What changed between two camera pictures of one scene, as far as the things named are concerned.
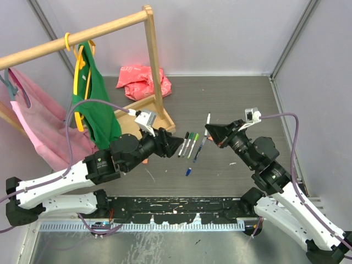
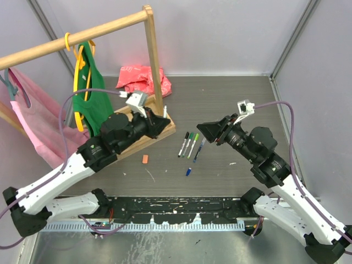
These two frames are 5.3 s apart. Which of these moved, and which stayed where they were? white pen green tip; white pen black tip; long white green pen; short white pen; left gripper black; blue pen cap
Moved: left gripper black; short white pen
Stayed: white pen black tip; blue pen cap; white pen green tip; long white green pen
